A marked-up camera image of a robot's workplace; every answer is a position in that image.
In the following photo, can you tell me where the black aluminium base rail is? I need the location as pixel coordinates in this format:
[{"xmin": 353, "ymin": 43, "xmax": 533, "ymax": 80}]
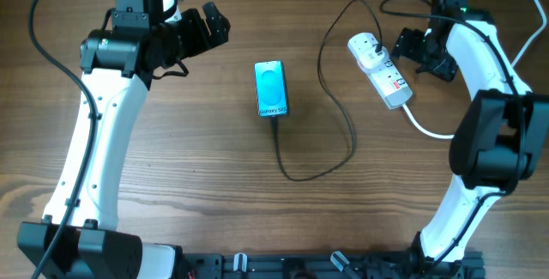
[{"xmin": 172, "ymin": 252, "xmax": 486, "ymax": 279}]

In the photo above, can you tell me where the white power strip cord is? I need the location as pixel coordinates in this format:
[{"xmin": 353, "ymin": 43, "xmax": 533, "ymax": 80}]
[{"xmin": 401, "ymin": 0, "xmax": 548, "ymax": 141}]

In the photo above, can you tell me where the white USB charger plug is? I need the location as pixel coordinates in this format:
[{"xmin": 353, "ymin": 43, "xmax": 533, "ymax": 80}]
[{"xmin": 357, "ymin": 47, "xmax": 388, "ymax": 73}]

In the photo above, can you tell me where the white power strip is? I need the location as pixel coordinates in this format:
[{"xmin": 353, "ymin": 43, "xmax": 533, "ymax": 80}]
[{"xmin": 347, "ymin": 33, "xmax": 413, "ymax": 110}]

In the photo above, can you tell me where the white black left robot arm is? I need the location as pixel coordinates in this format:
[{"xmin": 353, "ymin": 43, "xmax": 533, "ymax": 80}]
[{"xmin": 17, "ymin": 0, "xmax": 230, "ymax": 278}]

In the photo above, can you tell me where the teal Galaxy smartphone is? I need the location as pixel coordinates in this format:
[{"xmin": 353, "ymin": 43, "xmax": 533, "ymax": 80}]
[{"xmin": 254, "ymin": 60, "xmax": 289, "ymax": 118}]

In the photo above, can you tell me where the black USB charging cable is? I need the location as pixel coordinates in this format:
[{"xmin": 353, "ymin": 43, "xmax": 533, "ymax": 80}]
[{"xmin": 269, "ymin": 0, "xmax": 384, "ymax": 183}]

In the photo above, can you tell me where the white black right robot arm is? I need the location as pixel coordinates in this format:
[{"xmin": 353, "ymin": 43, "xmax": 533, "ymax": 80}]
[{"xmin": 392, "ymin": 0, "xmax": 548, "ymax": 278}]

